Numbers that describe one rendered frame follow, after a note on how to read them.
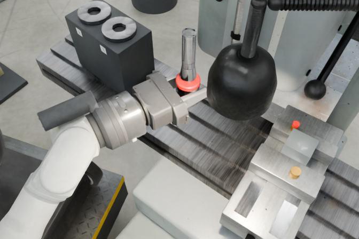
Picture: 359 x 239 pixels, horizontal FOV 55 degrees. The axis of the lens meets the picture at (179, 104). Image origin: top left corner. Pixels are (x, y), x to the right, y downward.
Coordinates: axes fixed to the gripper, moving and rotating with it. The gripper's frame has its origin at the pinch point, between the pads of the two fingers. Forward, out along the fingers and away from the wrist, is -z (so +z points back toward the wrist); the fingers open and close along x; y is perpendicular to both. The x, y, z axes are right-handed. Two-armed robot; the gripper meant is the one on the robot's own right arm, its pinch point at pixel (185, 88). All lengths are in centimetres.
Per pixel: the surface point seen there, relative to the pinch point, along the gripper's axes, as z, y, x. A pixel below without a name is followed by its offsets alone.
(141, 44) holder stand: -3.2, 11.0, 26.5
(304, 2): 2.7, -34.3, -21.2
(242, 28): -2.6, -20.7, -9.3
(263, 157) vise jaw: -11.9, 16.4, -14.1
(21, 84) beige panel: 34, 121, 144
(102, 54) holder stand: 6.5, 13.8, 31.1
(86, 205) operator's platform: 28, 84, 27
